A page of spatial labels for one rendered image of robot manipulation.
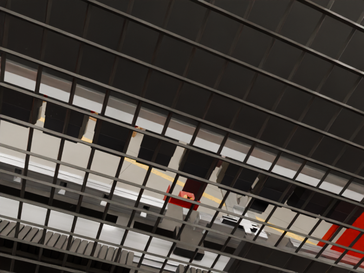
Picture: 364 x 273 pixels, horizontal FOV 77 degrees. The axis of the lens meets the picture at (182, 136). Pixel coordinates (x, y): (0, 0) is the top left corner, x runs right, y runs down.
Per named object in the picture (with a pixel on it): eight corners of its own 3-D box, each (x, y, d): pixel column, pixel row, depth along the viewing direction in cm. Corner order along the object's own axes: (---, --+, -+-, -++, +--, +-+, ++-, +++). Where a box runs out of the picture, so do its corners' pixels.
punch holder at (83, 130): (85, 136, 105) (92, 103, 99) (77, 143, 97) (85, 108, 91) (51, 125, 102) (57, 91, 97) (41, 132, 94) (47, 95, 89)
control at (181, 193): (187, 206, 172) (196, 187, 165) (190, 221, 157) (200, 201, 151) (162, 200, 167) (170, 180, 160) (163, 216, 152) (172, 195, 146)
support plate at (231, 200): (245, 196, 148) (246, 195, 148) (258, 226, 124) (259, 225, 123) (220, 188, 145) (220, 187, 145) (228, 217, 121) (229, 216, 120)
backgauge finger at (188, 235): (196, 214, 114) (200, 207, 112) (201, 260, 90) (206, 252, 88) (173, 208, 112) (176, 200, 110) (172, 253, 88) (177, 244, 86)
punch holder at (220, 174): (241, 186, 117) (256, 159, 111) (245, 196, 109) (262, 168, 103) (214, 177, 115) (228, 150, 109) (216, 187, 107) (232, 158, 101)
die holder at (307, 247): (351, 268, 140) (361, 258, 136) (358, 278, 134) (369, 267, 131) (280, 248, 132) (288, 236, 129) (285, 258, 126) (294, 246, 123)
